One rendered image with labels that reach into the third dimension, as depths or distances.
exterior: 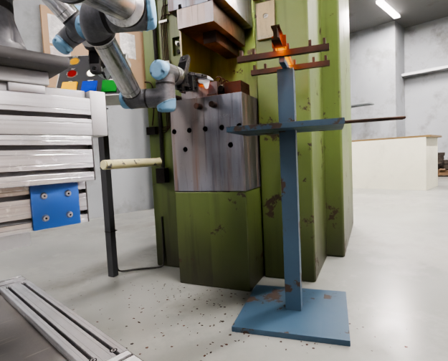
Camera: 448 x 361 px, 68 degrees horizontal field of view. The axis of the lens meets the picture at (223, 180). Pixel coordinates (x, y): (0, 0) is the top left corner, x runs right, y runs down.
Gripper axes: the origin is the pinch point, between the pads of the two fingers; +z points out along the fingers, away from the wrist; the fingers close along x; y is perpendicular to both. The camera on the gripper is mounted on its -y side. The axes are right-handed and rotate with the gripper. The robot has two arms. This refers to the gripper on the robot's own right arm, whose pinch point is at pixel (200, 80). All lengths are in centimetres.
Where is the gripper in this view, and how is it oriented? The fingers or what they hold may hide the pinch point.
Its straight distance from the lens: 165.5
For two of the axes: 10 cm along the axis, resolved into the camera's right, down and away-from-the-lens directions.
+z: 4.1, -0.8, 9.1
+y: 0.5, 10.0, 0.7
